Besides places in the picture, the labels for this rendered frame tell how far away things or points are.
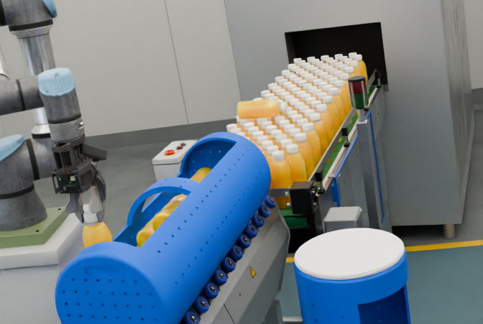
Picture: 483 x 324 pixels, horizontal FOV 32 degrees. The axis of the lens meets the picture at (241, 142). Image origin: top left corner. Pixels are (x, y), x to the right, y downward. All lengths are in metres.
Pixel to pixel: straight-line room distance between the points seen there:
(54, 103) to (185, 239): 0.46
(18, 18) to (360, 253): 1.06
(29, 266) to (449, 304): 2.26
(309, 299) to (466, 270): 2.25
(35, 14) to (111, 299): 0.78
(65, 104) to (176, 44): 5.08
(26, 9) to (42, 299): 0.76
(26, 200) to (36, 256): 0.18
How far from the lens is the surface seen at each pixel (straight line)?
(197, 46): 6.88
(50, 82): 1.84
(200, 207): 2.16
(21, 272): 2.28
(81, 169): 1.88
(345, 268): 2.05
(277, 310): 2.81
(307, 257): 2.13
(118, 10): 6.98
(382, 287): 2.05
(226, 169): 2.38
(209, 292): 2.20
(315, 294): 2.07
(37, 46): 2.27
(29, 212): 2.33
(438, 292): 4.10
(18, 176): 2.30
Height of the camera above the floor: 1.94
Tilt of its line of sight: 17 degrees down
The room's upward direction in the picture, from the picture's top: 10 degrees counter-clockwise
